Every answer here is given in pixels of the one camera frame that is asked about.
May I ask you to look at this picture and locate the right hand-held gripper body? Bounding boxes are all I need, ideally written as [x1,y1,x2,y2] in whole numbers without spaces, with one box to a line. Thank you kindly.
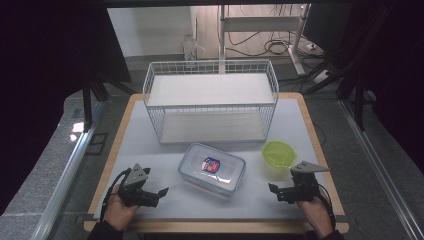
[279,160,331,204]

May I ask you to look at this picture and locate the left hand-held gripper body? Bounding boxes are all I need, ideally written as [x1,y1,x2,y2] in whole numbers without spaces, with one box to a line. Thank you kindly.
[117,163,160,208]

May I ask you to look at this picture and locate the round green-lidded container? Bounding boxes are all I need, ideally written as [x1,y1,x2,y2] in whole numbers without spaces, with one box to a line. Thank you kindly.
[261,139,298,178]

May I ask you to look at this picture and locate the clear rectangular food container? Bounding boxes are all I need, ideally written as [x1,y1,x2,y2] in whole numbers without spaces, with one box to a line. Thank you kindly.
[177,142,247,198]

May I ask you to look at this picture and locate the white wire shelf rack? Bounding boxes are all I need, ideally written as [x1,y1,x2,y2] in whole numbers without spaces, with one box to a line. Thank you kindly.
[142,59,280,145]

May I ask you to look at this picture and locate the person's right hand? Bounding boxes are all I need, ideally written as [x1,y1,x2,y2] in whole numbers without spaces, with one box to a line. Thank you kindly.
[295,188,335,240]

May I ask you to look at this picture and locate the person's left hand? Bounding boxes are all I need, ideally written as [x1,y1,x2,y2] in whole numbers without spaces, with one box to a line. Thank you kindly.
[103,184,140,232]

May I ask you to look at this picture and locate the light grey table mat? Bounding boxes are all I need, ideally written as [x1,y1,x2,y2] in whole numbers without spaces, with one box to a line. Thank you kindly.
[93,97,336,222]

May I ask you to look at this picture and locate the black floor plate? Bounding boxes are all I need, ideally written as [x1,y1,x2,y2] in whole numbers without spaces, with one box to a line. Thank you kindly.
[85,132,109,156]

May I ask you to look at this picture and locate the black metal stand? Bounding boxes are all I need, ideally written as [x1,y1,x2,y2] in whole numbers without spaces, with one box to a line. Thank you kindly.
[81,71,137,133]
[352,75,369,132]

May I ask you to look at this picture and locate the white power strip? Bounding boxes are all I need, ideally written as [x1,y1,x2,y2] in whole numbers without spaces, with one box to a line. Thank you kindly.
[313,69,333,84]

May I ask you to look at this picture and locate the clear plastic bottle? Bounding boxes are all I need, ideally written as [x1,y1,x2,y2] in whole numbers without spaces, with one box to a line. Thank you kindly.
[182,32,207,62]

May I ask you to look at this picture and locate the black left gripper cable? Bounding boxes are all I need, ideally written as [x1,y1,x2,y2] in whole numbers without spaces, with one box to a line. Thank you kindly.
[99,167,132,224]

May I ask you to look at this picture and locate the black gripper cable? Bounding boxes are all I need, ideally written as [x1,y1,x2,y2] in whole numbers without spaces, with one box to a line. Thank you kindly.
[99,167,132,224]
[316,183,337,232]

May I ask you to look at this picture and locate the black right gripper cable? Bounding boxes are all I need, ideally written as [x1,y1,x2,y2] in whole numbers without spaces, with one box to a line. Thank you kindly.
[316,183,337,232]

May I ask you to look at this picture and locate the aluminium floor rail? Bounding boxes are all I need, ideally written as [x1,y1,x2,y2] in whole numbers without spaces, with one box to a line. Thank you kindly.
[337,99,424,240]
[30,101,107,240]

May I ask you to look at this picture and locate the black floor cables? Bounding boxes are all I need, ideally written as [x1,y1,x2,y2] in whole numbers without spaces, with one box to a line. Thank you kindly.
[226,30,303,58]

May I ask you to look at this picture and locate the white desk frame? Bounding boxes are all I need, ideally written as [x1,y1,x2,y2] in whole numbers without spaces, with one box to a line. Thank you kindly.
[217,3,313,76]

